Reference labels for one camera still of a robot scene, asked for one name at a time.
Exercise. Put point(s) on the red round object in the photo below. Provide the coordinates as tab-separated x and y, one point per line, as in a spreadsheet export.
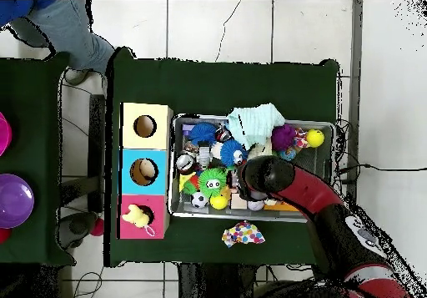
3	235

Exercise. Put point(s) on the blue spiky ball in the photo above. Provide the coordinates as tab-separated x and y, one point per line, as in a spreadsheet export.
203	133

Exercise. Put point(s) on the small red ball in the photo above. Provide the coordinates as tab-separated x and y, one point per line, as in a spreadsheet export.
98	228

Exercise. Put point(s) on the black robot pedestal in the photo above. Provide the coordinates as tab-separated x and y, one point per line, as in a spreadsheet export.
213	284

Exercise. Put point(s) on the mint green knitted cloth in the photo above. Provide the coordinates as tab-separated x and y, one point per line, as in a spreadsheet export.
253	124

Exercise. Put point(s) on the purple bowl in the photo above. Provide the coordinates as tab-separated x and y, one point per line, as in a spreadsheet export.
15	200

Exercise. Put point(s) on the green spiky toy with eyes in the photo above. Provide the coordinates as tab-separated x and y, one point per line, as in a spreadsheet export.
211	182

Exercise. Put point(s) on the dark green table cloth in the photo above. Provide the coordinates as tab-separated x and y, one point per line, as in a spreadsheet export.
227	87

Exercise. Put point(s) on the person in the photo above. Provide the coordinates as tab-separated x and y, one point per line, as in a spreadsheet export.
66	34

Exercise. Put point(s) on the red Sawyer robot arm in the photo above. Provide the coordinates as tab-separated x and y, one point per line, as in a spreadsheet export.
310	191

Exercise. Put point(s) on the purple spiky toy with eyes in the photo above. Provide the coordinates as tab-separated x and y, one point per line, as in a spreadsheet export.
283	137

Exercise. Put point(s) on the colourful polka dot cloth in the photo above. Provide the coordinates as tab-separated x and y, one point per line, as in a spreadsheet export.
243	234

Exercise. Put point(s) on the pink bowl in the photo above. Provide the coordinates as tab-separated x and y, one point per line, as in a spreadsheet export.
4	134

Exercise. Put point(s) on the side table with green cloth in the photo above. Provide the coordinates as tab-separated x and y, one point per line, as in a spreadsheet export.
30	87

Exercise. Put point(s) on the white baseball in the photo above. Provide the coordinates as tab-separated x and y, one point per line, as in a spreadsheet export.
256	205

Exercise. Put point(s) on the plain yellow ball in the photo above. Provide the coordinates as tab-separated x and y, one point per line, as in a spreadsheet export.
218	202

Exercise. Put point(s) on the yellow plush toy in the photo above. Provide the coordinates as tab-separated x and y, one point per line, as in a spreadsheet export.
136	216

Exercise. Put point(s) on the yellow smiley face ball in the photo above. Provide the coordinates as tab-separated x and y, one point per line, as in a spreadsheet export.
315	138

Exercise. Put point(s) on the blue spiky toy with eyes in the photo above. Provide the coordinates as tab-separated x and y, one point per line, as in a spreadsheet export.
232	151

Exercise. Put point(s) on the wooden box with three holes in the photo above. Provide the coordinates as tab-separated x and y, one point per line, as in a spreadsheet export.
128	137

